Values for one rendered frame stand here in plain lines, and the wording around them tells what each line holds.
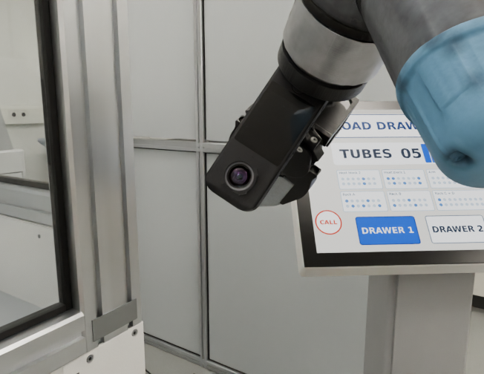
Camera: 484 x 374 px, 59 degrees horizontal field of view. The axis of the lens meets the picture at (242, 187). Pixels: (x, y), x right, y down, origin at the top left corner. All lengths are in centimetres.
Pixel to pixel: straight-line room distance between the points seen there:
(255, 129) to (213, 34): 149
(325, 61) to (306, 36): 2
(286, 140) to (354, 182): 40
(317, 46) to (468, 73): 14
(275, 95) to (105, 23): 20
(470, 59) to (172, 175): 183
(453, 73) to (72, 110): 33
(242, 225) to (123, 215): 131
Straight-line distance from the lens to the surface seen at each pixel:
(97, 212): 45
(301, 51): 30
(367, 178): 73
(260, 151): 32
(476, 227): 76
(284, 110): 33
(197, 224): 189
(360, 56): 29
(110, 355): 51
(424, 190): 75
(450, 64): 18
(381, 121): 80
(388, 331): 86
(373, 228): 69
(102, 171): 45
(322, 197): 69
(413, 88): 20
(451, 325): 90
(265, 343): 191
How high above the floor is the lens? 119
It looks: 11 degrees down
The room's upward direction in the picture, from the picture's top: straight up
